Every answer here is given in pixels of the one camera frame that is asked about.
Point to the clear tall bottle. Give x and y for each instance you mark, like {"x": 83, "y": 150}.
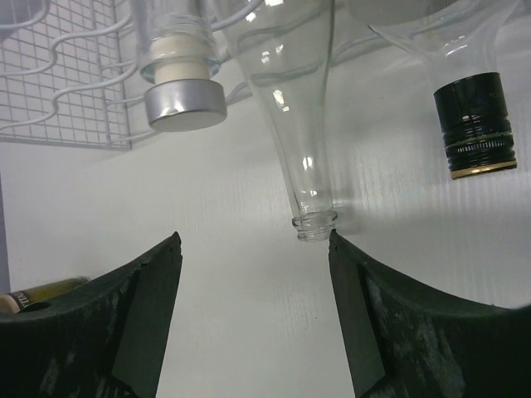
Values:
{"x": 284, "y": 50}

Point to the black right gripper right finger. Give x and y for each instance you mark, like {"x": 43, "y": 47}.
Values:
{"x": 404, "y": 338}

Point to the clear flask bottle black cap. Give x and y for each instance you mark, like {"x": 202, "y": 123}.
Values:
{"x": 454, "y": 40}

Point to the white wire wine rack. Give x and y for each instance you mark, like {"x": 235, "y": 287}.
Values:
{"x": 68, "y": 75}

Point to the round clear bottle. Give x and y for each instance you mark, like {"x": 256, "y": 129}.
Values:
{"x": 177, "y": 55}

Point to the dark wine bottle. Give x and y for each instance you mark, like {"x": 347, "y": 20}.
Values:
{"x": 16, "y": 301}

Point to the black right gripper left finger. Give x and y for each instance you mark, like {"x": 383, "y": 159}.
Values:
{"x": 106, "y": 338}

